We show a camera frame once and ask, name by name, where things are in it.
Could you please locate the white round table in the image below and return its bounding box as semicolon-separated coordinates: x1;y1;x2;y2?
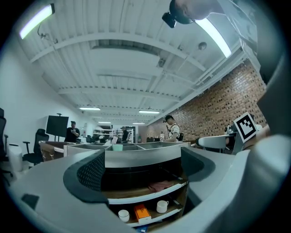
195;134;237;151

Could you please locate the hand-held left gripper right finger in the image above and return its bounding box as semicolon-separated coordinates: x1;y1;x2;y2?
150;134;286;233

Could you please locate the stainless steel service cart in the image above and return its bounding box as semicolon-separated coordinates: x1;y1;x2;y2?
38;140;198;231

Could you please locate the black head camera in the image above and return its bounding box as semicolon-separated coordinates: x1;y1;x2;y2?
161;11;177;29

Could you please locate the person's face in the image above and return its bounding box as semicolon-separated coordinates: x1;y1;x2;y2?
175;0;225;25

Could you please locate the white shirt with green print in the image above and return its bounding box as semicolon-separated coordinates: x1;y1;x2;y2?
213;0;262;76

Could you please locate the orange box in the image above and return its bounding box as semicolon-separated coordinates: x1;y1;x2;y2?
133;204;152;224

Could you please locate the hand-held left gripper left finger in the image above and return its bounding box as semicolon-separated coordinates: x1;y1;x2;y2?
6;149;137;233

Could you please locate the reddish brown folded cloth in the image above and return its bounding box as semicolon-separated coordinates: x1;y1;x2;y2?
149;181;174;193

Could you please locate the black office chair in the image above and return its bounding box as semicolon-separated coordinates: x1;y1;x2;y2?
0;108;14;182
22;128;50;166

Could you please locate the white cylindrical bin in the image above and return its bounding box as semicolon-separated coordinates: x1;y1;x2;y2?
8;144;23;172

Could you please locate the black monitor on stand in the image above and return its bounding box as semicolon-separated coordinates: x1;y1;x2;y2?
45;113;69;143

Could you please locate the person's right forearm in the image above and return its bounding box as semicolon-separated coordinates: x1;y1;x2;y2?
245;124;271;150

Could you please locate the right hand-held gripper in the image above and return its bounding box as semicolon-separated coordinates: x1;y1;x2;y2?
231;111;259;156

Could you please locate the white cup with handle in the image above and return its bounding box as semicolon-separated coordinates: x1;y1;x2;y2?
156;200;170;214

